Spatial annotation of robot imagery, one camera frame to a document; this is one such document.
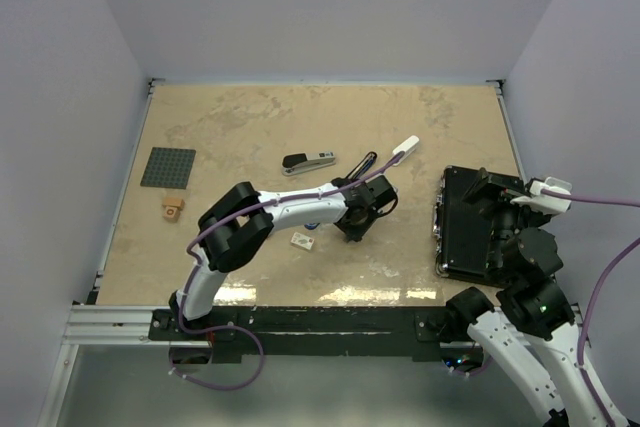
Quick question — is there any small wooden block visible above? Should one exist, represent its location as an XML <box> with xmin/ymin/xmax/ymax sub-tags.
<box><xmin>161</xmin><ymin>196</ymin><xmax>185</xmax><ymax>223</ymax></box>

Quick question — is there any black case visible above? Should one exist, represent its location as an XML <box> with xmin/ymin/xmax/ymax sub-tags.
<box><xmin>433</xmin><ymin>166</ymin><xmax>518</xmax><ymax>288</ymax></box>

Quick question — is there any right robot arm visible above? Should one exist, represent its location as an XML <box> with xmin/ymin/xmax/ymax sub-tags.
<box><xmin>445</xmin><ymin>168</ymin><xmax>633</xmax><ymax>426</ymax></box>

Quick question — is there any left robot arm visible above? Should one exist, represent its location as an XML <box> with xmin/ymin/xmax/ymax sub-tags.
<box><xmin>170</xmin><ymin>174</ymin><xmax>399</xmax><ymax>339</ymax></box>

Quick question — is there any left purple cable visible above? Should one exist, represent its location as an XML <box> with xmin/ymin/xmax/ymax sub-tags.
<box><xmin>187</xmin><ymin>155</ymin><xmax>401</xmax><ymax>308</ymax></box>

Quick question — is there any white staple box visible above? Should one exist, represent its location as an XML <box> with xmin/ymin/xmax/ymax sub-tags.
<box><xmin>290</xmin><ymin>232</ymin><xmax>315</xmax><ymax>251</ymax></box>

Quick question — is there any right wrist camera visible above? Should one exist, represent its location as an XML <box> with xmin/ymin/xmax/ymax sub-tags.
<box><xmin>510</xmin><ymin>177</ymin><xmax>572</xmax><ymax>216</ymax></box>

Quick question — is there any grey lego baseplate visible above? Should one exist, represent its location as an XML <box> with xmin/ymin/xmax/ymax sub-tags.
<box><xmin>140</xmin><ymin>147</ymin><xmax>196</xmax><ymax>190</ymax></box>

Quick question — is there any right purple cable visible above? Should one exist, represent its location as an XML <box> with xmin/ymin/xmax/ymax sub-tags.
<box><xmin>542</xmin><ymin>189</ymin><xmax>640</xmax><ymax>427</ymax></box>

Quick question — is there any white stapler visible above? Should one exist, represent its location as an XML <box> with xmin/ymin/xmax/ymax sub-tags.
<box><xmin>392</xmin><ymin>135</ymin><xmax>420</xmax><ymax>165</ymax></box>

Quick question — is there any blue black stapler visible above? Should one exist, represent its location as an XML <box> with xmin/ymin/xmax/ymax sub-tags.
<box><xmin>330</xmin><ymin>151</ymin><xmax>377</xmax><ymax>222</ymax></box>

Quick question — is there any black base frame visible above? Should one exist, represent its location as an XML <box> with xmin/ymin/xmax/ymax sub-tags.
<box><xmin>149</xmin><ymin>306</ymin><xmax>479</xmax><ymax>363</ymax></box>

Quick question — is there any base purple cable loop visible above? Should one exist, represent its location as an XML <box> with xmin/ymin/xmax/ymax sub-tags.
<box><xmin>168</xmin><ymin>319</ymin><xmax>266</xmax><ymax>392</ymax></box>

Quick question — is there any silver black stapler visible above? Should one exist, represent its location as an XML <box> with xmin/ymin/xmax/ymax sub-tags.
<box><xmin>281</xmin><ymin>151</ymin><xmax>336</xmax><ymax>176</ymax></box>

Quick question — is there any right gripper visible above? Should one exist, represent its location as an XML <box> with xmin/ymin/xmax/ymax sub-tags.
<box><xmin>461</xmin><ymin>165</ymin><xmax>547</xmax><ymax>275</ymax></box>

